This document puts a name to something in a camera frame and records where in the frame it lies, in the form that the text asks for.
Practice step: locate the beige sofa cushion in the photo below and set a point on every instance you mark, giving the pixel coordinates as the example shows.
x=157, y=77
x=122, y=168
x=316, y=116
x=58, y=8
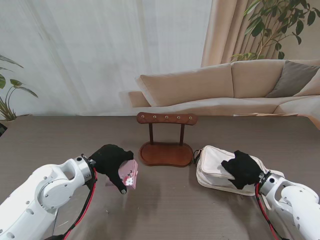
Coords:
x=312, y=87

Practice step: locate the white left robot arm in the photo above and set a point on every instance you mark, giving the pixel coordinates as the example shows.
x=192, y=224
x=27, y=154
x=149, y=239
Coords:
x=37, y=200

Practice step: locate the tall dark green leafy plant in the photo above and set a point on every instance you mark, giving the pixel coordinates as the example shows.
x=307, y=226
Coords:
x=260, y=25

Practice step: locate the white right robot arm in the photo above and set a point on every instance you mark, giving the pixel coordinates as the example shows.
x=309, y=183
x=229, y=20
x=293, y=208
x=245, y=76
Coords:
x=295, y=200

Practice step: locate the beige drape curtain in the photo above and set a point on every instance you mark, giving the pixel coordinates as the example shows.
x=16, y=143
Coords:
x=225, y=30

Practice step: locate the dark flat device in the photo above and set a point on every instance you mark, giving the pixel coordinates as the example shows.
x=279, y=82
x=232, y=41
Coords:
x=2, y=130

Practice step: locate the white sheer curtain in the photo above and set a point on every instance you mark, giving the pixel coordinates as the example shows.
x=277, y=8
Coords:
x=100, y=50

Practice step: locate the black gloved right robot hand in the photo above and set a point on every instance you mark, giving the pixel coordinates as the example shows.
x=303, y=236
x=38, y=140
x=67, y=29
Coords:
x=245, y=170

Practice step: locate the beige plant pot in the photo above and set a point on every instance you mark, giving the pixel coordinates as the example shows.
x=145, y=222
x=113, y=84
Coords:
x=7, y=123

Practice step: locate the broad-leaf green houseplant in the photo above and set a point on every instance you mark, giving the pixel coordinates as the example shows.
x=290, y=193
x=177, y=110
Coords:
x=17, y=83

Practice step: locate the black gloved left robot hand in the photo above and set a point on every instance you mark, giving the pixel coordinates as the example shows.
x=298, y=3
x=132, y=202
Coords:
x=107, y=160

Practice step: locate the white leather handbag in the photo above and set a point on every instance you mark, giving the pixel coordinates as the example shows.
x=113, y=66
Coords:
x=212, y=160

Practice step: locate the brown wooden jewelry stand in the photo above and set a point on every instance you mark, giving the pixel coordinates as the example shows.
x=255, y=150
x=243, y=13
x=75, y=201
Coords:
x=165, y=155

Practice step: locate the grey sofa cushion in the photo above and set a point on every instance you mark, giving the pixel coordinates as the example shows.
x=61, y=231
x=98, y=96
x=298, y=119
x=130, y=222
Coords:
x=292, y=80

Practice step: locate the pink floral box sleeve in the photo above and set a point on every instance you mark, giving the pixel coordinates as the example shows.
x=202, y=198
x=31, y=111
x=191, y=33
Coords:
x=128, y=172

